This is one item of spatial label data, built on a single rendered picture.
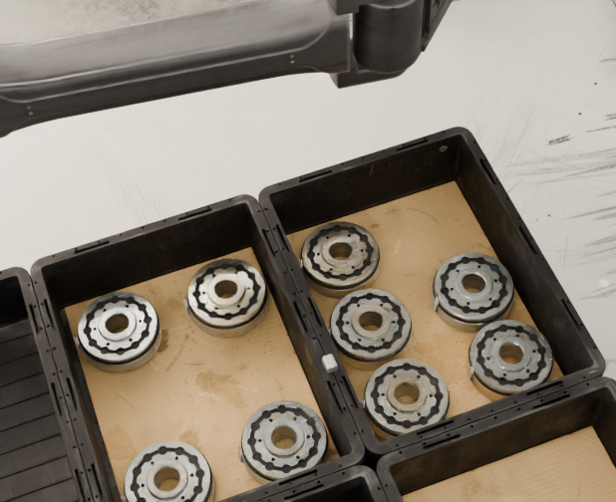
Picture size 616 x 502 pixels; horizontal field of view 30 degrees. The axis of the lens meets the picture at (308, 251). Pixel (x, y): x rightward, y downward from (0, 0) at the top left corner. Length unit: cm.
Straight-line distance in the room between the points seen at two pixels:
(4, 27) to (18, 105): 220
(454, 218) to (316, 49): 71
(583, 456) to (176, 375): 51
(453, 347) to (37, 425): 53
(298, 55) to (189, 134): 95
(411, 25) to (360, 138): 91
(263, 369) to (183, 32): 65
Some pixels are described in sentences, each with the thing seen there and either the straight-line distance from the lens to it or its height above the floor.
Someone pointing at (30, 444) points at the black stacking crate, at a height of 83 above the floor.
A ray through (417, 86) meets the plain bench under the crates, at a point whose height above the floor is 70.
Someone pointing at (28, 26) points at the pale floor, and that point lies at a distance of 311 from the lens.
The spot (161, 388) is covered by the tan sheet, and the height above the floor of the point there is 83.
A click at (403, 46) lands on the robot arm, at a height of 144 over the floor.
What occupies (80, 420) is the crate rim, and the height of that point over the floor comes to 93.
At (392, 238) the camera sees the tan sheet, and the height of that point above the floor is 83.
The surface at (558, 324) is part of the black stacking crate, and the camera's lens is 145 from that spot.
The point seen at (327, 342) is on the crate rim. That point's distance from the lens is 138.
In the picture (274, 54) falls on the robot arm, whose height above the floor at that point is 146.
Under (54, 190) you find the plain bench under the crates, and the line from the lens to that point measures 184.
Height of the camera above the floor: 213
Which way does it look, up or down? 56 degrees down
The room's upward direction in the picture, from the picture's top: 4 degrees counter-clockwise
